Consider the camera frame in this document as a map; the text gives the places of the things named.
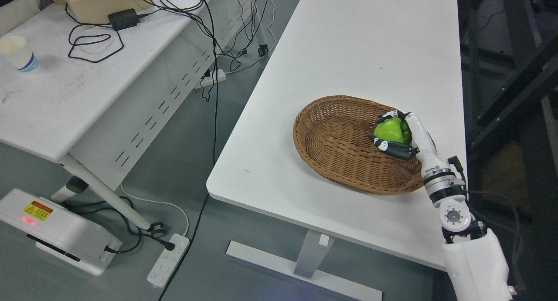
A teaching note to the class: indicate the green apple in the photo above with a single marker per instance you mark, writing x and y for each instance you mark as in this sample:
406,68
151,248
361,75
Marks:
394,130

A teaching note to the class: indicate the white far power strip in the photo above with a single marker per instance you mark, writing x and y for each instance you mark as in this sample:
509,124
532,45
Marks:
214,77

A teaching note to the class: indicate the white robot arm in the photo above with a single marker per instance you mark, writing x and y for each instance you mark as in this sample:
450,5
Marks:
472,254

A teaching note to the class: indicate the paper cup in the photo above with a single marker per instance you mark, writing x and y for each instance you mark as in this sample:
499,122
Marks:
17,52

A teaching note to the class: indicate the cardboard box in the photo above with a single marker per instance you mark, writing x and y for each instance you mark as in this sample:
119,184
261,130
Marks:
97,11

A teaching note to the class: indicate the black power adapter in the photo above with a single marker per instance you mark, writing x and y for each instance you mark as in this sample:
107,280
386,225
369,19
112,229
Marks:
124,19

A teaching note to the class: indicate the black metal shelf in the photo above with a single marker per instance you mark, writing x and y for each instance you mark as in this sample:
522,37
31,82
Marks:
509,59

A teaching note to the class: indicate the white floor power strip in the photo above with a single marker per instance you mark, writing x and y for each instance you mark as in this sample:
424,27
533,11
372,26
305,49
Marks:
168,261

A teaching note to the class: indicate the brown wicker basket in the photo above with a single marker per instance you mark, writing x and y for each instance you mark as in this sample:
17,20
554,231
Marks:
331,136

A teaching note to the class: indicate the white standing desk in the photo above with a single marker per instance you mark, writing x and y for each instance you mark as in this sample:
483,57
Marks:
404,54

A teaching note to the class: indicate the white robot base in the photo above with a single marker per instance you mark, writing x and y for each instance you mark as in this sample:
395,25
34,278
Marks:
58,231

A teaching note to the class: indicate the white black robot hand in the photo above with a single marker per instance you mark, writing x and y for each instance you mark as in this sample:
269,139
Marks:
422,146

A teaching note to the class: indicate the white folding table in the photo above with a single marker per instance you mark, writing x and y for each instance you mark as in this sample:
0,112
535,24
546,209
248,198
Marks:
99,114

